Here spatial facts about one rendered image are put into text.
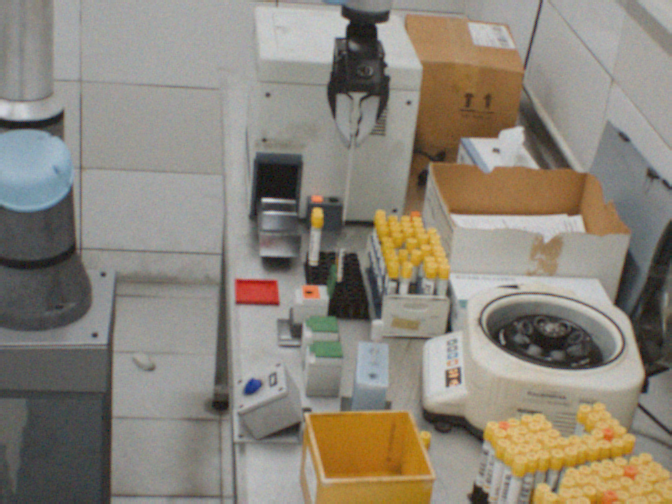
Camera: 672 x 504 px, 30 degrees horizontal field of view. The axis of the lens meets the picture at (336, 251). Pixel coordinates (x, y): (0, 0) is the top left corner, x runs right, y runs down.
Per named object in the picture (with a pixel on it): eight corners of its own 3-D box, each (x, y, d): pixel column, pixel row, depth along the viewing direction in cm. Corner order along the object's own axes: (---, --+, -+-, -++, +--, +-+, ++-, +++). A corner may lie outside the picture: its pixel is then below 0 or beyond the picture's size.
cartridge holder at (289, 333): (276, 326, 186) (277, 305, 184) (335, 328, 187) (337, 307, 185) (278, 345, 181) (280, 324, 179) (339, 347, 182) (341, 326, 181)
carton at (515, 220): (415, 238, 216) (427, 159, 209) (574, 245, 220) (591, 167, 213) (439, 311, 195) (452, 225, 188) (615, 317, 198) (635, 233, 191)
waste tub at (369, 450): (297, 477, 155) (303, 411, 150) (401, 473, 157) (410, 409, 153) (314, 550, 143) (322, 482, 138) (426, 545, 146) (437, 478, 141)
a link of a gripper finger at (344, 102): (347, 136, 190) (354, 79, 185) (350, 151, 185) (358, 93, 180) (327, 134, 189) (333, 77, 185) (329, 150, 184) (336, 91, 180)
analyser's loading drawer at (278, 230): (255, 200, 219) (256, 173, 216) (292, 202, 220) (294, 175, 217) (259, 255, 201) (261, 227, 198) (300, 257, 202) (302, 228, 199)
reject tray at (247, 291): (234, 282, 196) (234, 278, 196) (277, 284, 197) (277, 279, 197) (235, 304, 190) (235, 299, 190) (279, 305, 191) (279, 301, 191)
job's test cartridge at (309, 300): (291, 321, 185) (294, 284, 182) (323, 322, 186) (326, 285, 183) (293, 335, 181) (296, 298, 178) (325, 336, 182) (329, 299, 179)
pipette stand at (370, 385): (340, 401, 170) (347, 340, 165) (390, 407, 170) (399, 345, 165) (336, 445, 161) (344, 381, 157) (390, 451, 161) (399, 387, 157)
